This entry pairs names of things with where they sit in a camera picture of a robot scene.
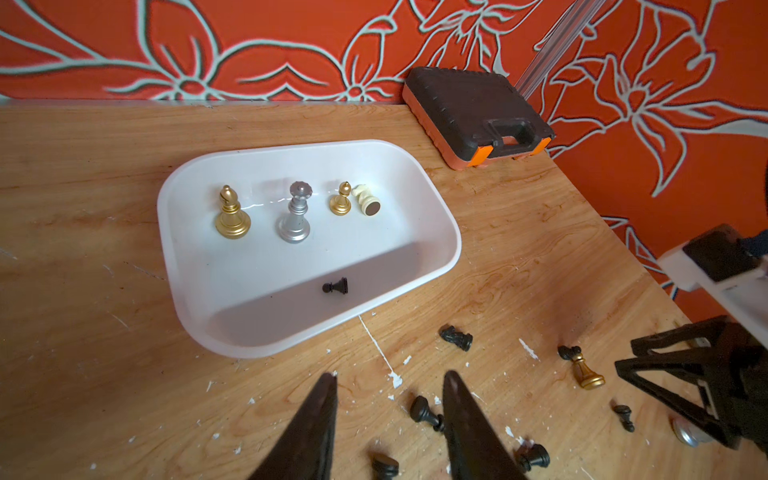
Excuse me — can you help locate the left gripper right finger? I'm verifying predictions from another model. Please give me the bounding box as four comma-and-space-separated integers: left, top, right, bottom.
443, 370, 526, 480

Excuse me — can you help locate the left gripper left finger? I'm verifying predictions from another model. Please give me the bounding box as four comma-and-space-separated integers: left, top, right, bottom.
249, 373, 338, 479

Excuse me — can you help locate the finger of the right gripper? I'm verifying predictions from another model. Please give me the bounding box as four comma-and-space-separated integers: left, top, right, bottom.
630, 316, 729, 360
615, 353, 741, 449

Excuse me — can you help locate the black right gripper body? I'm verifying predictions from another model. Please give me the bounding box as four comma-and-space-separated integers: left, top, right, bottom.
702, 320, 767, 452

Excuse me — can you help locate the gold and black pawn pair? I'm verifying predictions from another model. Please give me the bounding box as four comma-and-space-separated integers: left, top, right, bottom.
558, 345, 605, 390

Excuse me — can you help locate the gold bishop chess piece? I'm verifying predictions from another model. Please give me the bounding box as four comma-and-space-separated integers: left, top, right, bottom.
215, 185, 251, 239

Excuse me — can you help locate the gold pawn chess piece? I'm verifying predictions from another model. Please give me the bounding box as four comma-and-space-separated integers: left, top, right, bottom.
329, 181, 352, 216

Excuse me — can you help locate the cream knight chess piece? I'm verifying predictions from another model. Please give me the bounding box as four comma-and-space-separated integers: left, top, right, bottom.
352, 184, 381, 216

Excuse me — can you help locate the black king chess piece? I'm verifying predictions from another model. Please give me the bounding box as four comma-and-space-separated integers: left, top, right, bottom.
371, 453, 400, 480

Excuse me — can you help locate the black knight chess piece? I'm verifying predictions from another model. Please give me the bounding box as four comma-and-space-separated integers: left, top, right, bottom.
439, 325, 473, 352

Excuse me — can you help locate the white plastic storage box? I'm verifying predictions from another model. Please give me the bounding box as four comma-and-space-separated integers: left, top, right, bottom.
157, 140, 462, 359

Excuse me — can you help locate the black piece lower centre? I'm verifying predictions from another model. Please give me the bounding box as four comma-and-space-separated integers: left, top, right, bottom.
515, 443, 551, 472

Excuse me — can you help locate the black tool case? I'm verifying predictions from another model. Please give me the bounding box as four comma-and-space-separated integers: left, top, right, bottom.
402, 66, 555, 171

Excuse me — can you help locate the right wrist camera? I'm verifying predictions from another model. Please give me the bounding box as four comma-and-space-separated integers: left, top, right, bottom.
657, 224, 768, 345

